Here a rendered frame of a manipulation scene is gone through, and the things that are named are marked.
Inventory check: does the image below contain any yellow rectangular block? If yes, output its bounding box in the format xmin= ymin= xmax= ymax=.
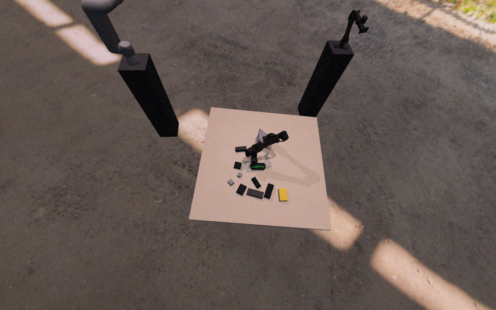
xmin=278 ymin=188 xmax=288 ymax=202

